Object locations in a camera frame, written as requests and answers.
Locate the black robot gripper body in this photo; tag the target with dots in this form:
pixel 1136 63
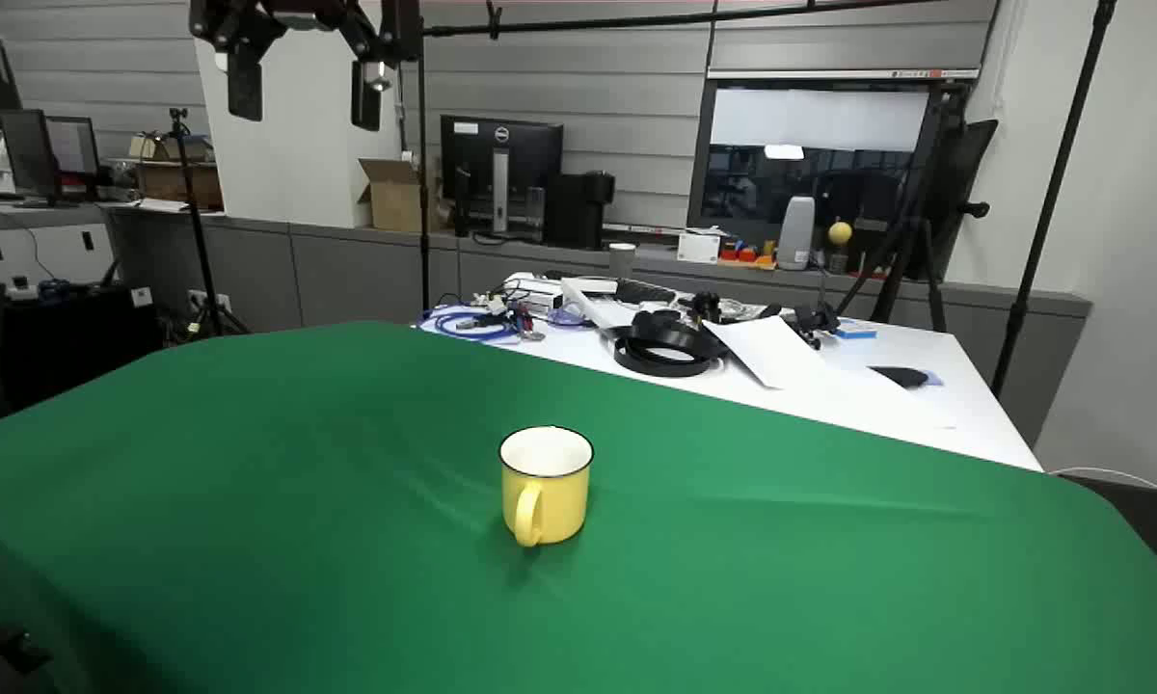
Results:
pixel 388 23

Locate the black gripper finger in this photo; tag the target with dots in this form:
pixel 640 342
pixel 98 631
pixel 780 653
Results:
pixel 370 106
pixel 245 85

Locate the yellow enamel cup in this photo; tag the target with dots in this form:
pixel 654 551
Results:
pixel 545 494

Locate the open cardboard box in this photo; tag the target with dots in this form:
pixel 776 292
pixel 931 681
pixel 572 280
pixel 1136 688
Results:
pixel 393 197

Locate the vertical black pole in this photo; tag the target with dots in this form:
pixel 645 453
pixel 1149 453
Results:
pixel 424 193

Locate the flat brown cardboard box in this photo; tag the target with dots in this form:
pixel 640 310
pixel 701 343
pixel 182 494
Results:
pixel 176 181

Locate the black computer monitor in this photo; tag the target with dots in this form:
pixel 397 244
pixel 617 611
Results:
pixel 503 156

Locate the thin black tripod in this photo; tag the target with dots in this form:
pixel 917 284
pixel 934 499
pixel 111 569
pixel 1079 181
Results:
pixel 197 244

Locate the small dark monitor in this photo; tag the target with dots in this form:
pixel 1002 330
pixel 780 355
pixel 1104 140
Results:
pixel 47 153

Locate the black box speaker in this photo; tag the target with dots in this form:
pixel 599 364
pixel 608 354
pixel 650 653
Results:
pixel 577 211

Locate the white drawer cabinet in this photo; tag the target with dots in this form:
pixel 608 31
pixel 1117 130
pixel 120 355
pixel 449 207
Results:
pixel 41 255

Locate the white device on table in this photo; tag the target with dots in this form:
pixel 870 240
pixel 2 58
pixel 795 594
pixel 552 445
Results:
pixel 561 292

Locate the horizontal black ceiling bar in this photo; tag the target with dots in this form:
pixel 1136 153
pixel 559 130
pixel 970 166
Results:
pixel 682 18

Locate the small white container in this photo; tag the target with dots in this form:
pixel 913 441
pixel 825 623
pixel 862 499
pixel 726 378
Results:
pixel 701 244

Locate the dark glass window panel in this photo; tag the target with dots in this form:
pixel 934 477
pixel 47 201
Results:
pixel 748 179

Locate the green table cloth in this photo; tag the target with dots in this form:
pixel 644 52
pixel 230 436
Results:
pixel 348 540

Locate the white paper sheet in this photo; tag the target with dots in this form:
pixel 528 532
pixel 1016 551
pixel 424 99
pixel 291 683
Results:
pixel 775 347

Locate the yellow ball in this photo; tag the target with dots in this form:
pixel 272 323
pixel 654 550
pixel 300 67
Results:
pixel 839 231

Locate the large black tripod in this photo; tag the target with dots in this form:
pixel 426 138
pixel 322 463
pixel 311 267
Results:
pixel 920 216

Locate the white table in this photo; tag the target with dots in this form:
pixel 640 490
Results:
pixel 888 399

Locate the slanted black pole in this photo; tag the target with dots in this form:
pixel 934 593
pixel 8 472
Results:
pixel 1056 193

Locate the black chair with grey rim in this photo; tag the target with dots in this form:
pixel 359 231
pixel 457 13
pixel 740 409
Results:
pixel 1151 521

